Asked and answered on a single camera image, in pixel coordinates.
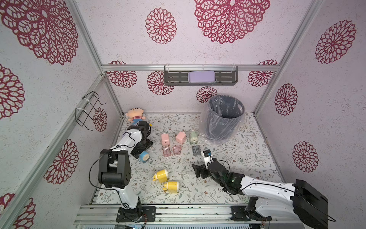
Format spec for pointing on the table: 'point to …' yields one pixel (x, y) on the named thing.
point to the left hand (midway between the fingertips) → (144, 151)
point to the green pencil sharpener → (194, 136)
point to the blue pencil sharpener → (144, 156)
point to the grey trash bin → (224, 115)
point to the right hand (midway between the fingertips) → (197, 161)
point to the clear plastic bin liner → (203, 129)
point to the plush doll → (135, 115)
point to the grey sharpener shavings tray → (196, 150)
